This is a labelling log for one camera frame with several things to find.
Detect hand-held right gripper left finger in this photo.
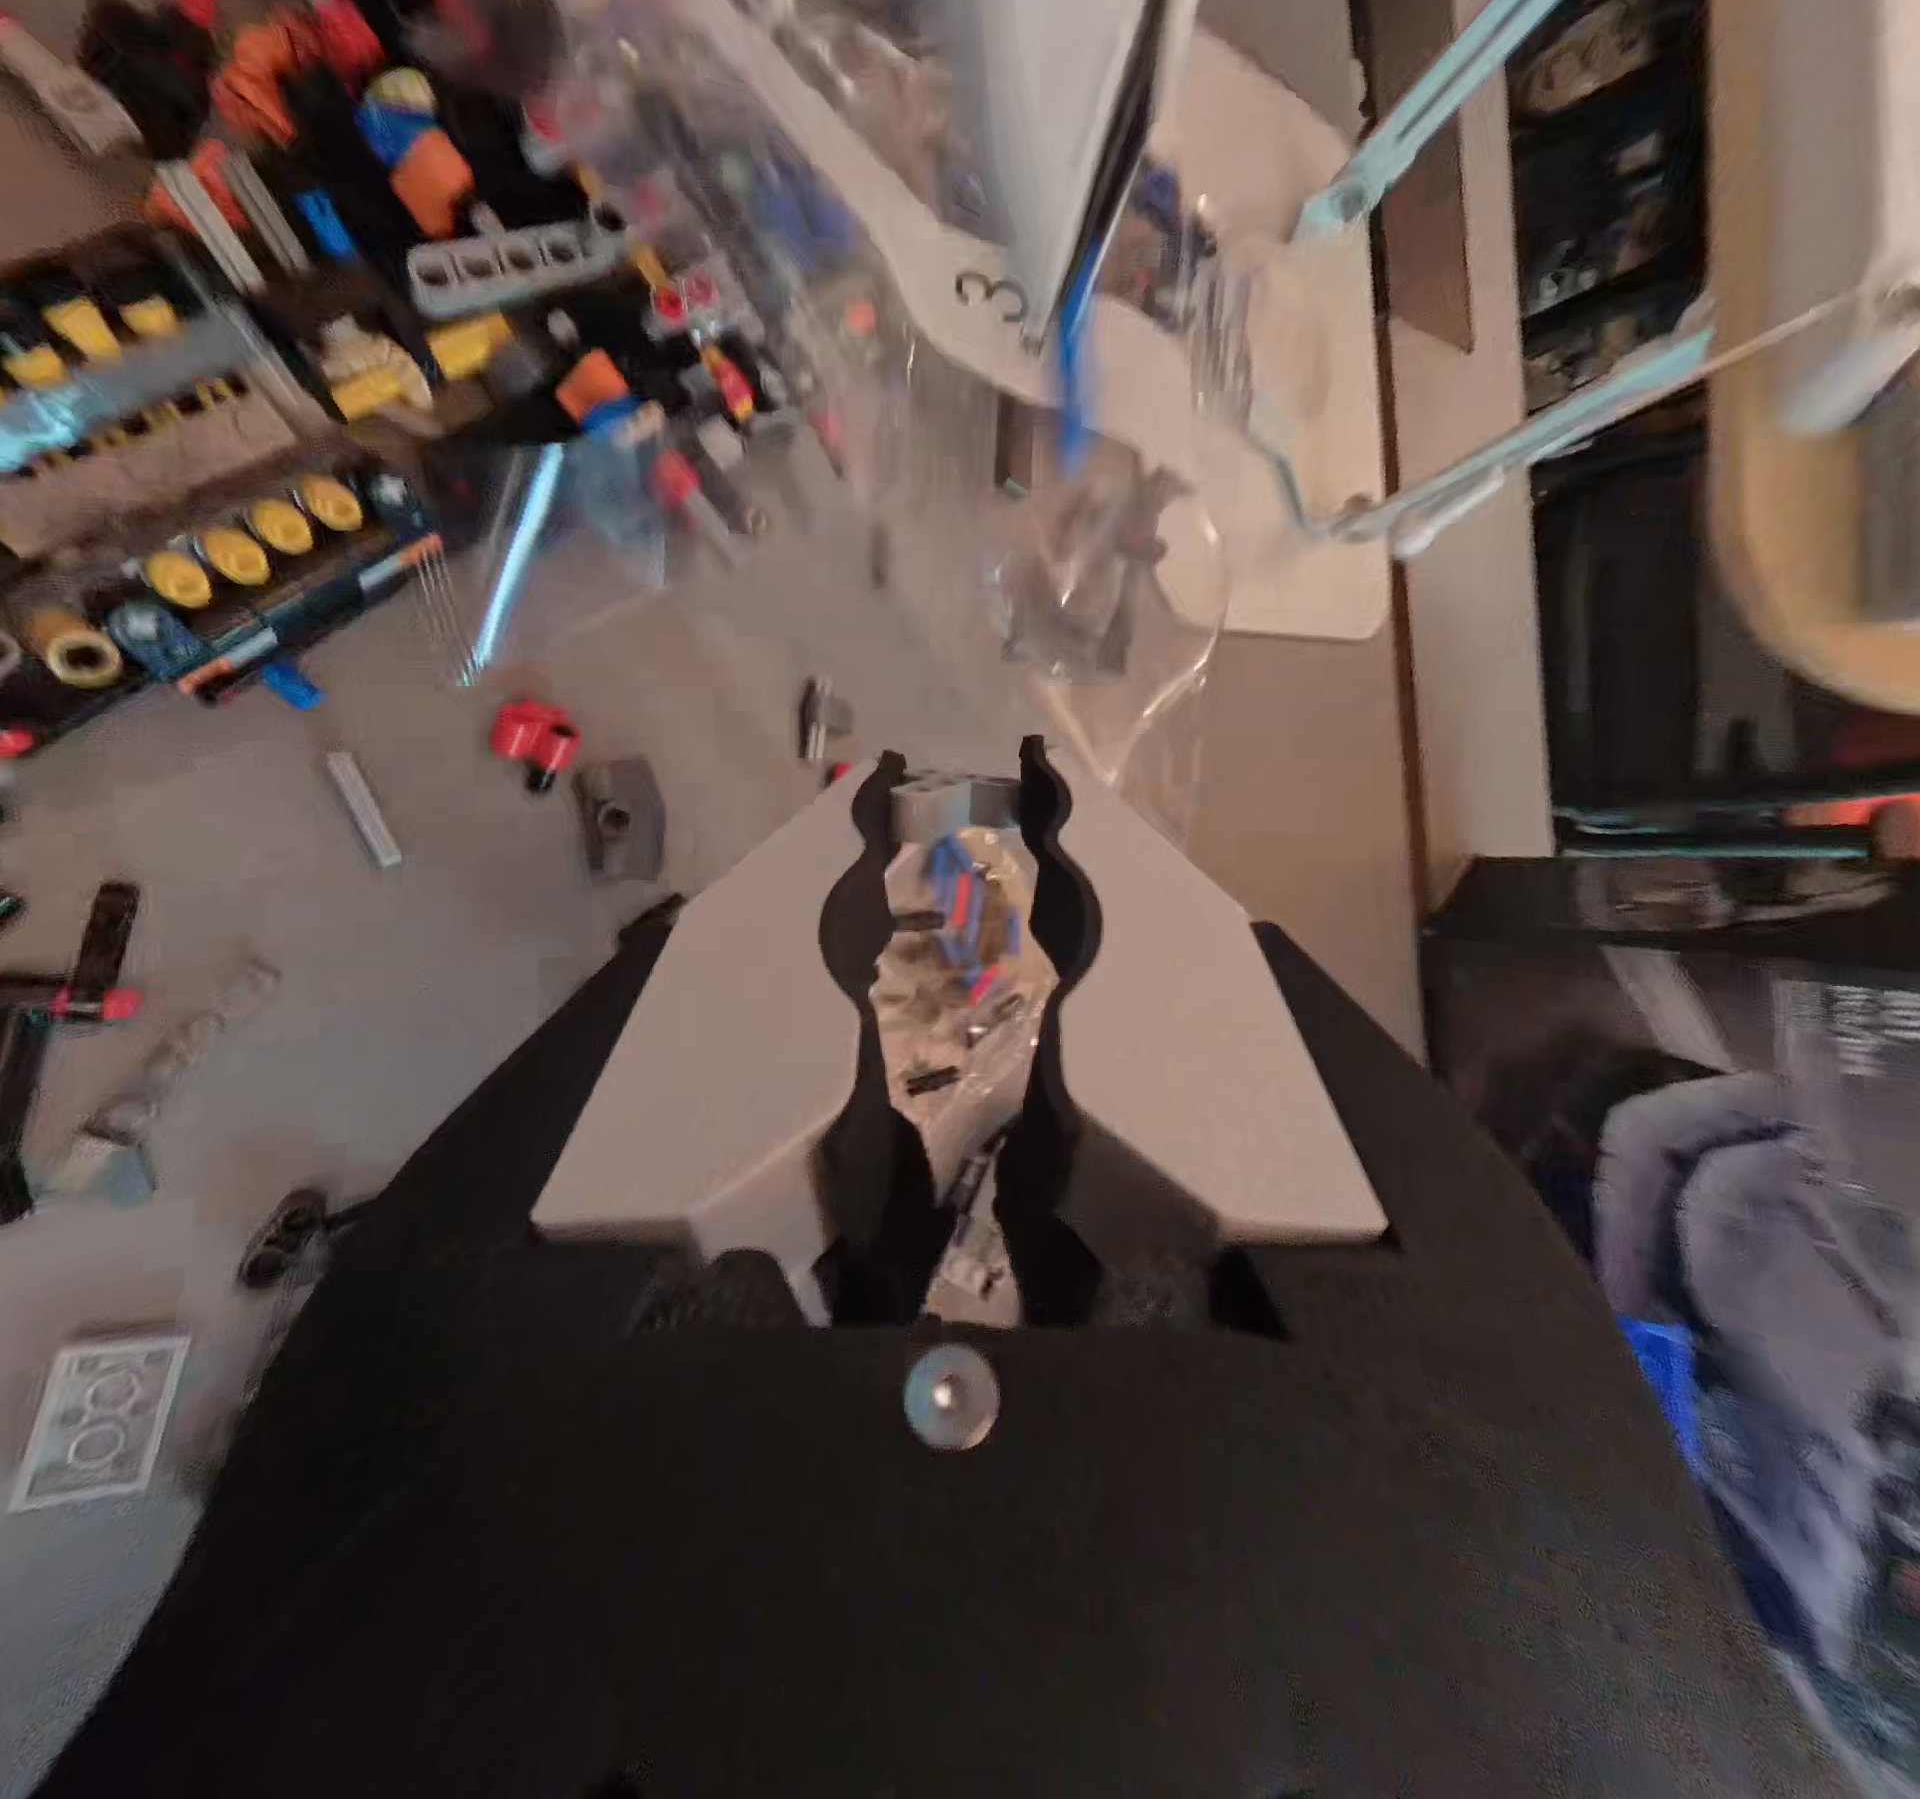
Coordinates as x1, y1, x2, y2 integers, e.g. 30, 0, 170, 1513
532, 751, 941, 1327

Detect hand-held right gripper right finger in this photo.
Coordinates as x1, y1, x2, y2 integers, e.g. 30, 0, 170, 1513
993, 737, 1387, 1325

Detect large clear white-label plastic bag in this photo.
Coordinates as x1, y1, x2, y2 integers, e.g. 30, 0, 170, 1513
456, 0, 1323, 849

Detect small clear zip bag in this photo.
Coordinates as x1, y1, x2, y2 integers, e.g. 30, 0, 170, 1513
870, 822, 1057, 1306

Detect light grey lego beam blue pin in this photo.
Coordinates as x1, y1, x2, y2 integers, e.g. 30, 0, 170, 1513
892, 767, 1024, 842

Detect dark grey angled lego piece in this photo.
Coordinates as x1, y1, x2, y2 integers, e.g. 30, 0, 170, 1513
574, 756, 665, 883

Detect light grey lego stick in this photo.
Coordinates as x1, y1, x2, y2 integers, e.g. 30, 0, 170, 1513
324, 751, 404, 872

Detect grey two-hole lego connector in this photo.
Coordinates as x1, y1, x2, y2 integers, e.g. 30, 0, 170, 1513
236, 1186, 334, 1295

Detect grey narrow studded lego plate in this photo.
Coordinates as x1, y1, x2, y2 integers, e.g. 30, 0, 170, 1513
43, 955, 288, 1209

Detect light grey five-hole lego beam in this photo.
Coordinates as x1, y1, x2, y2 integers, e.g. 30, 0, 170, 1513
405, 199, 630, 320

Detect black lego beams red pins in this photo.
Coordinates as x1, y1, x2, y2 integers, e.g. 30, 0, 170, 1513
0, 880, 147, 1226

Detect scattered loose lego pieces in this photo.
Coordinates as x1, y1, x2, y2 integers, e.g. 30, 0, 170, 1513
0, 0, 900, 721

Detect light grey rectangular lego plate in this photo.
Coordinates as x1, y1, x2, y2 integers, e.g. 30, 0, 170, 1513
8, 1330, 194, 1517

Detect black yellow lego engine assembly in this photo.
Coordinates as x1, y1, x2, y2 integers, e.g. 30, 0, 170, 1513
0, 262, 452, 751

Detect white articulated desk stand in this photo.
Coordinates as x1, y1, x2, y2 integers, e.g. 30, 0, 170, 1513
1109, 0, 1920, 643

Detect dark shelf unit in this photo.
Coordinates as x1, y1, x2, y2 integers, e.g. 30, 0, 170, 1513
1501, 0, 1717, 842

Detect blue storage bin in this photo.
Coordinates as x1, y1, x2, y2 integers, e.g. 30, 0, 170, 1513
1616, 1312, 1717, 1477

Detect cream rounded object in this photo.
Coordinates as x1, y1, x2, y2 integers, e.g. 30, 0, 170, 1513
1703, 0, 1920, 721

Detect red double ring lego connector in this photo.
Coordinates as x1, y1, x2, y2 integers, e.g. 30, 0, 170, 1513
489, 696, 582, 797

